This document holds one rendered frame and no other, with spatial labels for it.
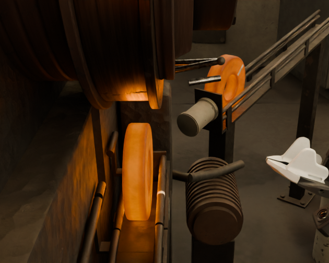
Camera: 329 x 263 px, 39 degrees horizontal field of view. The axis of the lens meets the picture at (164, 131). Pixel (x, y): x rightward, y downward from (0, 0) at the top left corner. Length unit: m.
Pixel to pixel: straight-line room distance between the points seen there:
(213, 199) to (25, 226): 0.66
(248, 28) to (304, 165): 2.64
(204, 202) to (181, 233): 0.75
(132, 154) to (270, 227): 1.22
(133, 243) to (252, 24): 2.73
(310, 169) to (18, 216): 0.46
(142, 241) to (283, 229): 1.16
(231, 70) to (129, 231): 0.54
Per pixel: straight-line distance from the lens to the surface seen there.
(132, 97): 0.52
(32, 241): 0.41
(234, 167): 1.10
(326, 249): 1.66
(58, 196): 0.47
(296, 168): 0.74
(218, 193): 1.05
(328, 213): 0.81
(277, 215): 1.90
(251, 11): 3.31
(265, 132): 2.52
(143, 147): 0.67
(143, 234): 0.74
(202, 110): 1.06
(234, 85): 1.19
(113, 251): 0.65
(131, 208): 0.69
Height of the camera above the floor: 1.13
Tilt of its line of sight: 27 degrees down
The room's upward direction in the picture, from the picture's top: 1 degrees counter-clockwise
